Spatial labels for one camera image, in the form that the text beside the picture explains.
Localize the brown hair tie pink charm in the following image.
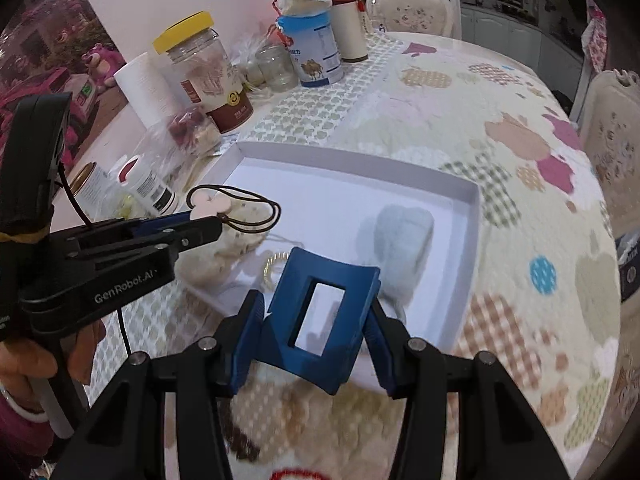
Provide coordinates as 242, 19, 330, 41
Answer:
186, 184, 282, 234

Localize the cream dotted scrunchie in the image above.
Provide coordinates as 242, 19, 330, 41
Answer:
176, 224, 267, 288

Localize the blue hair claw clip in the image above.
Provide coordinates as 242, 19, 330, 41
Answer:
257, 247, 380, 394

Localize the gold spiral hair tie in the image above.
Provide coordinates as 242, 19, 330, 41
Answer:
260, 250, 292, 291

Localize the light blue fluffy scrunchie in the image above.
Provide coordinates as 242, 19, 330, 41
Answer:
356, 204, 435, 320

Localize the red bead bracelet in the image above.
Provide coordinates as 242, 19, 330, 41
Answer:
269, 467, 331, 480

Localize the person left hand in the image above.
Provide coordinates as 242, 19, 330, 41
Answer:
1, 320, 106, 412

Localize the white bottle red cap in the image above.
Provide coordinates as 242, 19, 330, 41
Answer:
116, 155, 178, 217

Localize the gold lid tin can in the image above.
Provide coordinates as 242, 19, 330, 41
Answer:
70, 162, 118, 221

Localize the plastic bag with red item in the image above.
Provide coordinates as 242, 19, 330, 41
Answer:
139, 106, 222, 174

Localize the white shallow tray box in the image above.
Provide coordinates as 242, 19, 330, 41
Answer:
176, 142, 482, 350

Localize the white paper towel roll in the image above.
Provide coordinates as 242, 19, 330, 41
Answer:
114, 52, 181, 129

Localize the yellow lid clear jar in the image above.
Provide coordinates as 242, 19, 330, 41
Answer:
153, 11, 253, 133

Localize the patchwork quilted tablecloth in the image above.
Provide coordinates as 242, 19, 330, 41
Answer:
84, 29, 624, 480

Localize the small clear glass jar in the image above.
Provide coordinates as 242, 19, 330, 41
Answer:
255, 44, 299, 93

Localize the blue camel milk powder can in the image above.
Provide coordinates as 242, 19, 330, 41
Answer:
276, 11, 344, 88

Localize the cream cylinder red lid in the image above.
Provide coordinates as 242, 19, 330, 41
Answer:
330, 0, 368, 63

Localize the far ornate cream chair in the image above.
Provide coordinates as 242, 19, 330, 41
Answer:
366, 0, 454, 37

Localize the ornate cream chair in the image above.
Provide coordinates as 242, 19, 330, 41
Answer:
579, 70, 640, 238
366, 0, 454, 37

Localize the middle ornate cream chair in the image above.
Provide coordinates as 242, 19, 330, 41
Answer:
579, 70, 640, 238

